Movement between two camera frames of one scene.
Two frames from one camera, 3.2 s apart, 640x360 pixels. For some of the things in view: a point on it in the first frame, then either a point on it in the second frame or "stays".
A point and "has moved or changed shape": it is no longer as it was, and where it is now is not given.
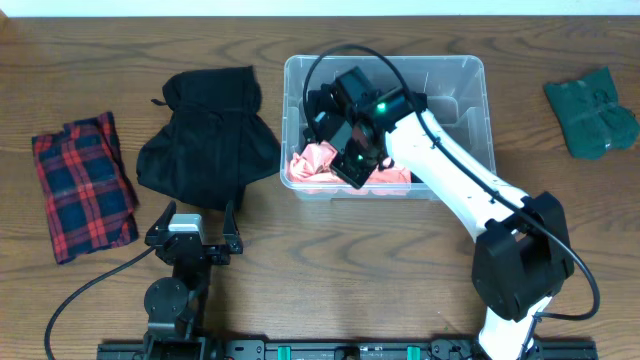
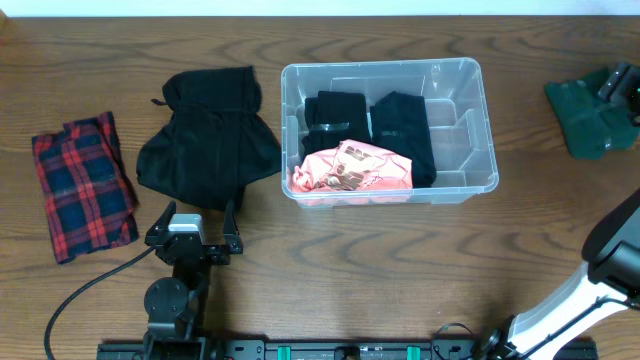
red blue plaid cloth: [88, 195] stays
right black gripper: [343, 165] -> [628, 106]
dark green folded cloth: [592, 118] stays
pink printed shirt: [310, 169] has moved or changed shape
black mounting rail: [309, 349] stays
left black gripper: [161, 227] stays
